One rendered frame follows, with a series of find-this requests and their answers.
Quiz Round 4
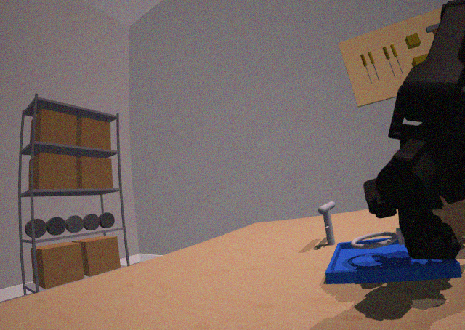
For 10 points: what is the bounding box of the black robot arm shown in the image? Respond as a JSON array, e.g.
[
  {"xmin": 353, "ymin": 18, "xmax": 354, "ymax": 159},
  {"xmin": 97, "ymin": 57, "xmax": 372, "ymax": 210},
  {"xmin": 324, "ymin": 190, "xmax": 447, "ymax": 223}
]
[{"xmin": 363, "ymin": 0, "xmax": 465, "ymax": 218}]

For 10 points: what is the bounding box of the grey metal ring with small tab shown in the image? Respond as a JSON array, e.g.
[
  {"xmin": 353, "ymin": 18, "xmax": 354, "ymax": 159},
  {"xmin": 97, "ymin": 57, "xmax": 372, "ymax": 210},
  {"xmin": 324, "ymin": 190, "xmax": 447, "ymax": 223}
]
[{"xmin": 351, "ymin": 228, "xmax": 405, "ymax": 249}]

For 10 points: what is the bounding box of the blue tray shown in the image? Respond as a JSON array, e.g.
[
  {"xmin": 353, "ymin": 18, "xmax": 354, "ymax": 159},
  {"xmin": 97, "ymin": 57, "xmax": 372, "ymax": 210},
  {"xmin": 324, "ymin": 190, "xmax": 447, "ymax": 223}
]
[{"xmin": 325, "ymin": 239, "xmax": 462, "ymax": 284}]

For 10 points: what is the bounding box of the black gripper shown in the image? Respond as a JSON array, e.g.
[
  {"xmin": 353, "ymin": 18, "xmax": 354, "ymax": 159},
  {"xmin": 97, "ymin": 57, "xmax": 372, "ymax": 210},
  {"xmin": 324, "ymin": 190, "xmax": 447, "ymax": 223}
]
[{"xmin": 398, "ymin": 175, "xmax": 461, "ymax": 260}]

